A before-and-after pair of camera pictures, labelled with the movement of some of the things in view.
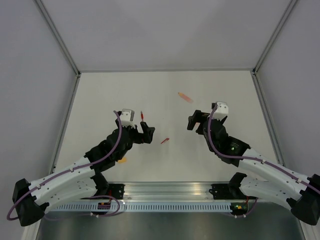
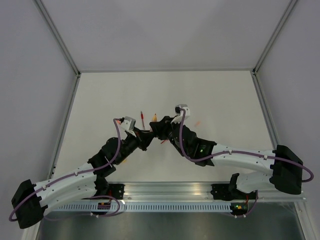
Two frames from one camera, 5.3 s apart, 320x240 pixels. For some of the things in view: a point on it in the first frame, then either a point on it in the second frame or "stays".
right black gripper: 197,117 → 162,126
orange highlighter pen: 185,97 → 155,118
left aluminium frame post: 58,35 stays
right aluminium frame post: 290,6 stays
